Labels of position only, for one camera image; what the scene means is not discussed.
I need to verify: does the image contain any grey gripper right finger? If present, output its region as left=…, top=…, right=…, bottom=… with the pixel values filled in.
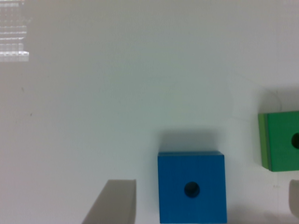
left=289, top=179, right=299, bottom=217

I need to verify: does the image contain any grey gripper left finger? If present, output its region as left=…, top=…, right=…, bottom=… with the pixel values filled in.
left=82, top=179, right=136, bottom=224

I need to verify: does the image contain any blue square block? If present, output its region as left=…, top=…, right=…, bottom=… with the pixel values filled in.
left=158, top=151, right=227, bottom=224

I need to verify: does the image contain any green square block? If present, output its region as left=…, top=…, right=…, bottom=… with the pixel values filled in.
left=258, top=111, right=299, bottom=172

